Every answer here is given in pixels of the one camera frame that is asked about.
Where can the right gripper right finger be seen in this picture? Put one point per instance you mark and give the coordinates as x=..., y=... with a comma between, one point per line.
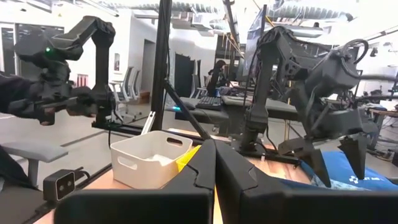
x=295, y=208

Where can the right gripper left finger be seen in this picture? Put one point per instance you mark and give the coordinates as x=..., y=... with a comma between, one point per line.
x=149, y=208

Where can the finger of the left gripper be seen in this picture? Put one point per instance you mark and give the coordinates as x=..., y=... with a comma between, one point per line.
x=357, y=149
x=317, y=165

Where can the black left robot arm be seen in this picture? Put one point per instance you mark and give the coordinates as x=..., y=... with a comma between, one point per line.
x=264, y=93

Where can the light grey plastic bin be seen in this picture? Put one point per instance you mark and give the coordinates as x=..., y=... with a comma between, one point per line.
x=140, y=174

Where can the blue pouch white logo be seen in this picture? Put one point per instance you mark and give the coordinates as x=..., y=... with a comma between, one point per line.
x=342, y=169

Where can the patterned light blue cloth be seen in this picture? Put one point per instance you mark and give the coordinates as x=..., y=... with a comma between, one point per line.
x=345, y=186

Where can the wooden workbench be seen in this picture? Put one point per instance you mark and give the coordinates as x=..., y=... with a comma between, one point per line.
x=384, y=112

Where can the black desk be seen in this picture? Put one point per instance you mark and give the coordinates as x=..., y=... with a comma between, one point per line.
x=280, y=107

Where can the yellow plastic tray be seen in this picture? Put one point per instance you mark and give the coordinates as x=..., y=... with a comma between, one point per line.
x=186, y=158

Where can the dark grey desk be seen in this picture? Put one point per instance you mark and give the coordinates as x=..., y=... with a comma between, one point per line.
x=205, y=115

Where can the black computer mouse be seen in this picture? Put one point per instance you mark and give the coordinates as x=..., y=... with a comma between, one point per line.
x=186, y=106

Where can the black keyboard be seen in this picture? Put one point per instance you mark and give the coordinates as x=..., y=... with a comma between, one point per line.
x=209, y=103

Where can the white office chair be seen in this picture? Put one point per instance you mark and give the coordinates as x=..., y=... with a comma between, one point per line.
x=121, y=90
x=136, y=84

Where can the person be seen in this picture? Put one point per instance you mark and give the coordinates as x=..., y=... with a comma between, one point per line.
x=216, y=77
x=12, y=93

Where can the grey padded armrest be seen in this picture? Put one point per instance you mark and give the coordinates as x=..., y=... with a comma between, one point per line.
x=34, y=151

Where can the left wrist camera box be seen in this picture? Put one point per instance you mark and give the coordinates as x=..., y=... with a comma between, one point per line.
x=334, y=73

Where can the black table-level camera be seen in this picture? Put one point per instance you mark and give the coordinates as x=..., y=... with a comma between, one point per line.
x=59, y=185

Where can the framed wall picture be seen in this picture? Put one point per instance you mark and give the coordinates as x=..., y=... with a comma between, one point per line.
x=116, y=61

